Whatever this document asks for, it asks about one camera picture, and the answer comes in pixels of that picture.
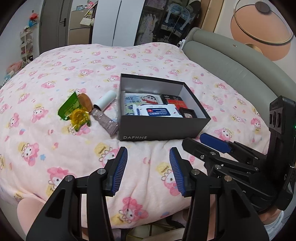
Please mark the white handbag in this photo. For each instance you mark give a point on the white handbag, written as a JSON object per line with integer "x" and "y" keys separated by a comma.
{"x": 87, "y": 21}

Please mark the white lint roller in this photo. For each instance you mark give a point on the white lint roller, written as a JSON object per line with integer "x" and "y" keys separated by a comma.
{"x": 105, "y": 100}

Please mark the beige refrigerator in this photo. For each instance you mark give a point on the beige refrigerator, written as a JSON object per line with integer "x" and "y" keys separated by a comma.
{"x": 78, "y": 30}

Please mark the grey glittery tube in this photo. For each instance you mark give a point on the grey glittery tube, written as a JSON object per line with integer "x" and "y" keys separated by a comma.
{"x": 105, "y": 122}

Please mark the cartoon printed pouch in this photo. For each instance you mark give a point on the cartoon printed pouch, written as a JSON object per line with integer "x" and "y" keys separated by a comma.
{"x": 138, "y": 100}

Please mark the open wardrobe with clothes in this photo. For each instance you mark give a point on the open wardrobe with clothes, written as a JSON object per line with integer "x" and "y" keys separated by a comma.
{"x": 166, "y": 20}

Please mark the white storage shelf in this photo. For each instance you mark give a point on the white storage shelf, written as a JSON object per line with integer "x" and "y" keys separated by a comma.
{"x": 26, "y": 46}

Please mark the dark grey cardboard box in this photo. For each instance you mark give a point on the dark grey cardboard box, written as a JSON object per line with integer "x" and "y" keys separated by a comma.
{"x": 161, "y": 129}

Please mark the green snack packet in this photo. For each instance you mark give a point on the green snack packet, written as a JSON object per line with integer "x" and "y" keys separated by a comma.
{"x": 69, "y": 106}

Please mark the person's right forearm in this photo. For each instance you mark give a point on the person's right forearm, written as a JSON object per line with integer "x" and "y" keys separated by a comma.
{"x": 271, "y": 219}

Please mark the black and red box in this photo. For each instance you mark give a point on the black and red box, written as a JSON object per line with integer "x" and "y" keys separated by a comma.
{"x": 172, "y": 100}

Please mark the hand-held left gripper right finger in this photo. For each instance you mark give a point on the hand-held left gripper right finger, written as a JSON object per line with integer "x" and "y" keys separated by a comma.
{"x": 177, "y": 171}

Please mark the pink printed blanket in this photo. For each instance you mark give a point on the pink printed blanket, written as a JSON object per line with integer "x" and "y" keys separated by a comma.
{"x": 69, "y": 69}

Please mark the white first aid case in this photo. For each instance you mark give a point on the white first aid case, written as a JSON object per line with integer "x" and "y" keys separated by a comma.
{"x": 159, "y": 111}

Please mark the yellow transparent packet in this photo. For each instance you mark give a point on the yellow transparent packet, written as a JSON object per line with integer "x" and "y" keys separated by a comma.
{"x": 79, "y": 120}

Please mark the small black box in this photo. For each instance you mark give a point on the small black box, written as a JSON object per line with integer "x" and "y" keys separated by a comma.
{"x": 187, "y": 113}

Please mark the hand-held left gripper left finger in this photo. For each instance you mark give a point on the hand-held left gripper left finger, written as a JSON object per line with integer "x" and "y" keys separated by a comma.
{"x": 120, "y": 171}

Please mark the peach round wall picture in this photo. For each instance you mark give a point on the peach round wall picture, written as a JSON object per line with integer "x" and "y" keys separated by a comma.
{"x": 261, "y": 25}

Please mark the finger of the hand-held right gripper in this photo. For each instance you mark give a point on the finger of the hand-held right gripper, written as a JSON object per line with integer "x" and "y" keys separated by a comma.
{"x": 214, "y": 141}
{"x": 196, "y": 148}

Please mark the grey door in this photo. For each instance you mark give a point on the grey door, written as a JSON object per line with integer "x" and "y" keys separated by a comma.
{"x": 55, "y": 25}

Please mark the grey padded headboard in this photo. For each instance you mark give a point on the grey padded headboard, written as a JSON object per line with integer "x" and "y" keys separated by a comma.
{"x": 231, "y": 67}

